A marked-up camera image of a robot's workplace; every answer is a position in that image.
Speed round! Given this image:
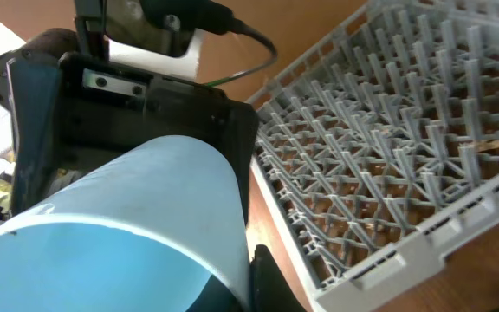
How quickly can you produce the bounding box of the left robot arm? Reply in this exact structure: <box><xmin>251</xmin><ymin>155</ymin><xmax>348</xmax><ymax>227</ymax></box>
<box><xmin>0</xmin><ymin>29</ymin><xmax>258</xmax><ymax>214</ymax></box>

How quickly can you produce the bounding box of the blue cup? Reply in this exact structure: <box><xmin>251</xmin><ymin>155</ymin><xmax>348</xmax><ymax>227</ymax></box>
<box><xmin>0</xmin><ymin>135</ymin><xmax>250</xmax><ymax>311</ymax></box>

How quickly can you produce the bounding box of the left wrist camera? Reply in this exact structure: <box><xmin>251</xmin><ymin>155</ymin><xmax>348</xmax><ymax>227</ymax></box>
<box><xmin>73</xmin><ymin>0</ymin><xmax>207</xmax><ymax>82</ymax></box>

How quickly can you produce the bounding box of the grey dishwasher rack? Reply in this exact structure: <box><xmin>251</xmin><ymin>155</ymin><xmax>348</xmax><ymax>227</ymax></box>
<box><xmin>250</xmin><ymin>1</ymin><xmax>499</xmax><ymax>311</ymax></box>

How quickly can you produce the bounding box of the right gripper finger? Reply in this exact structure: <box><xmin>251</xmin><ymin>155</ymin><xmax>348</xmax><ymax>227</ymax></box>
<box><xmin>250</xmin><ymin>244</ymin><xmax>305</xmax><ymax>312</ymax></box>

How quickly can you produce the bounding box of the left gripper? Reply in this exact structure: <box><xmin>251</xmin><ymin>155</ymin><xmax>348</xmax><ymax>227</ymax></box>
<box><xmin>7</xmin><ymin>53</ymin><xmax>258</xmax><ymax>215</ymax></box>

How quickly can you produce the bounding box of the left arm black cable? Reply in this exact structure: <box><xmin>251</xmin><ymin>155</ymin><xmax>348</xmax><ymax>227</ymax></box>
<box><xmin>140</xmin><ymin>0</ymin><xmax>279</xmax><ymax>88</ymax></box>

